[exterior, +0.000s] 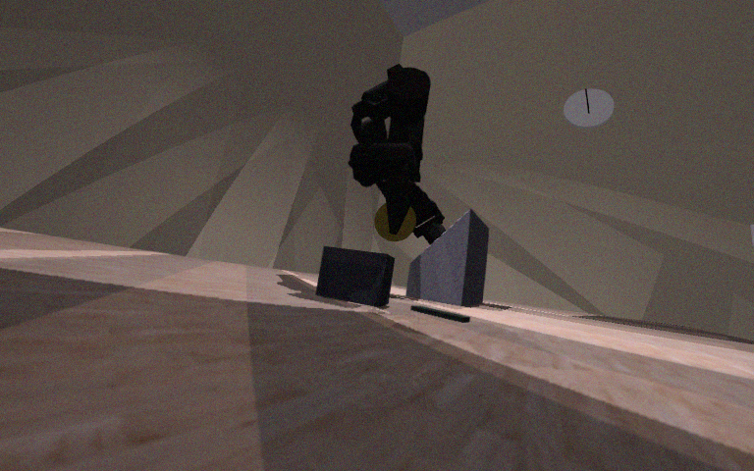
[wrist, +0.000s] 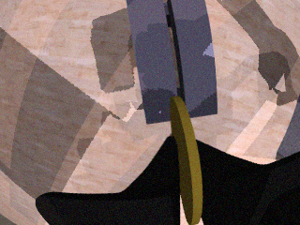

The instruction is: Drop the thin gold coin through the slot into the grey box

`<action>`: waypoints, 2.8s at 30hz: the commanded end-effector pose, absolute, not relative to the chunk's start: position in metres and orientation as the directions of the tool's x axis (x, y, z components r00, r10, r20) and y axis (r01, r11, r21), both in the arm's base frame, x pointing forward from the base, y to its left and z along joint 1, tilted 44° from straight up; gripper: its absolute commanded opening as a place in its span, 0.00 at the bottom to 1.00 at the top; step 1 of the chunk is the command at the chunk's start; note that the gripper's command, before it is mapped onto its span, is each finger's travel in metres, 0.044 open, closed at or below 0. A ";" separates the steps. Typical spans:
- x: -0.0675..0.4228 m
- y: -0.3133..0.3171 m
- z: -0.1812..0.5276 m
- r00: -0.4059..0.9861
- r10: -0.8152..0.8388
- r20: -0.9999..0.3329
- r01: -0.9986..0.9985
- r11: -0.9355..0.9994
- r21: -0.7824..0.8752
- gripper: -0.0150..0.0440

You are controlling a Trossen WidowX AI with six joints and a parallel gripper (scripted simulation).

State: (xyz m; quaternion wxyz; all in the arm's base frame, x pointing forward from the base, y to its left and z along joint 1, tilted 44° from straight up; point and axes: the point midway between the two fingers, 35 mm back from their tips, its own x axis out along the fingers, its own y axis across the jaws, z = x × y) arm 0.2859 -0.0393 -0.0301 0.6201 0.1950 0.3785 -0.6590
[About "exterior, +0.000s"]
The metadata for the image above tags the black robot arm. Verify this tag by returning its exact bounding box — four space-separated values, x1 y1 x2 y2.
349 64 446 245

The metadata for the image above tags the gold coin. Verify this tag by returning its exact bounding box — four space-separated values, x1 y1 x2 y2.
374 203 416 241

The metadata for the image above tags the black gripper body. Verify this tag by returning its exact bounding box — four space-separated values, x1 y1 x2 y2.
363 132 423 183

